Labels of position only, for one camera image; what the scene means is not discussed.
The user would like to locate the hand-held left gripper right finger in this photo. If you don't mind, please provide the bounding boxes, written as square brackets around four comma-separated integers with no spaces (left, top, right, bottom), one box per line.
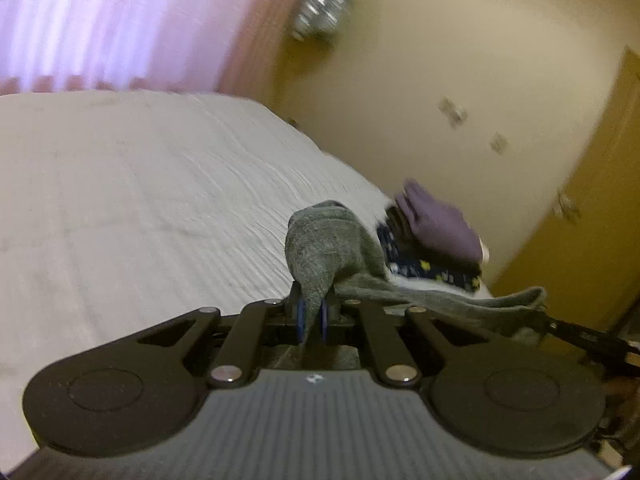
[318,298,494,388]

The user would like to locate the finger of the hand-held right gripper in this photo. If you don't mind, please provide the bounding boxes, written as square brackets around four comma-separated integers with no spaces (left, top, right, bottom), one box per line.
[542,313,640,358]

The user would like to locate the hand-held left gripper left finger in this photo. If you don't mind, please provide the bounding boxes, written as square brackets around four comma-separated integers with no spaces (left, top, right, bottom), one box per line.
[125,284,309,388]

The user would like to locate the grey garment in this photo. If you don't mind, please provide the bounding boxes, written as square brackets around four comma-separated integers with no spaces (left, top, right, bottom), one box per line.
[270,200,549,370]

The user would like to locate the wooden door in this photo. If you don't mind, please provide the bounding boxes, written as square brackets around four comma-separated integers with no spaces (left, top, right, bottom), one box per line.
[487,45,640,346]

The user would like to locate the dark blue patterned cloth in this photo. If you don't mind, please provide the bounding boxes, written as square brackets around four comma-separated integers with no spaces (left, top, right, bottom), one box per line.
[375,207,484,292]

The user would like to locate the purple folded cloth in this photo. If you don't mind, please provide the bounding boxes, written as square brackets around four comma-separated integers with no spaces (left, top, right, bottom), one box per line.
[395,179,489,264]

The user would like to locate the white bed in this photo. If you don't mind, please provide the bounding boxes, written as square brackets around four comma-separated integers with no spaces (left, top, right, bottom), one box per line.
[0,90,496,467]

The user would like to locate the pink curtain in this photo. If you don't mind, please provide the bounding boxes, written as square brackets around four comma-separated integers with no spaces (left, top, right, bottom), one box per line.
[0,0,321,97]

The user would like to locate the metal door handle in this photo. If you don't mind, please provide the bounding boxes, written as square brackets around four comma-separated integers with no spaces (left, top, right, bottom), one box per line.
[553,190,583,221]

